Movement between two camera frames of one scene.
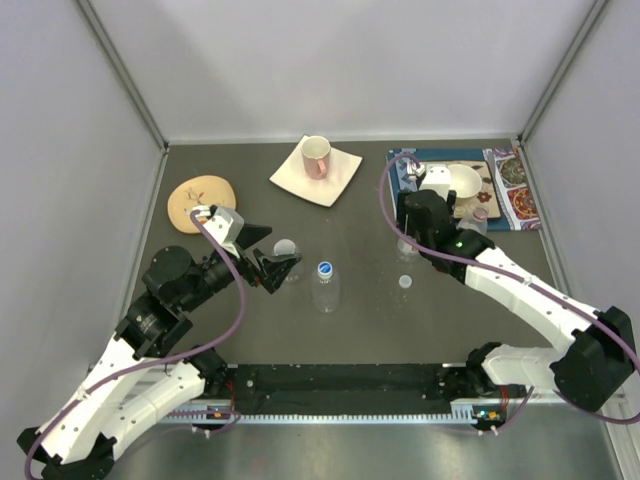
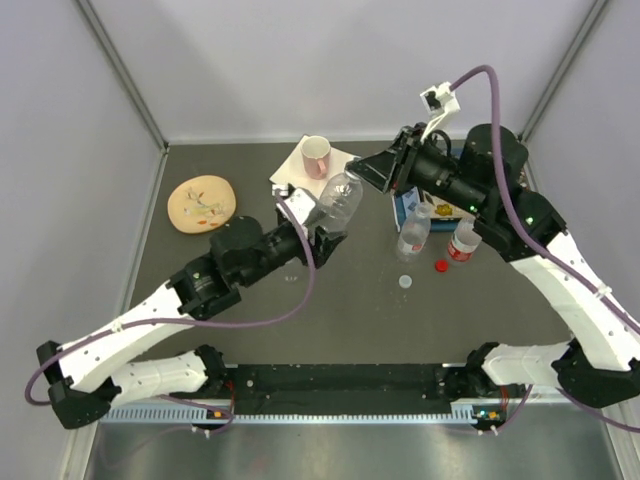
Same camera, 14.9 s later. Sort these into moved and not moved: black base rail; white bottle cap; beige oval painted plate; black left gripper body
Moved: black left gripper body
Not moved: black base rail; white bottle cap; beige oval painted plate
